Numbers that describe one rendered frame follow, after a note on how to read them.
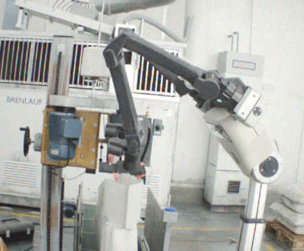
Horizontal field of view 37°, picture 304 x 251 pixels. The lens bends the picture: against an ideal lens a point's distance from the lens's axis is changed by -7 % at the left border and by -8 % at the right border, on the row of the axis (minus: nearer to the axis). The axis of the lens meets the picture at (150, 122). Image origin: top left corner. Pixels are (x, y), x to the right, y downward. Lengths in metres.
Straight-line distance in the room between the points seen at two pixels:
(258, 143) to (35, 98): 3.77
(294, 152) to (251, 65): 1.70
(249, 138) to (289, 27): 5.50
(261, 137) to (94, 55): 0.98
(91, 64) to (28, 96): 3.02
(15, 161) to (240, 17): 3.84
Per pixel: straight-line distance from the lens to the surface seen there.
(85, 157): 2.69
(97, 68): 2.47
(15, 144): 5.50
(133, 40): 1.76
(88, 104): 2.52
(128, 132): 1.92
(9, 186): 5.60
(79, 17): 5.10
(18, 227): 4.35
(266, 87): 7.14
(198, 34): 5.86
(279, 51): 7.25
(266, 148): 2.05
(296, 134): 7.37
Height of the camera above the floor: 1.45
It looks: 3 degrees down
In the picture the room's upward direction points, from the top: 5 degrees clockwise
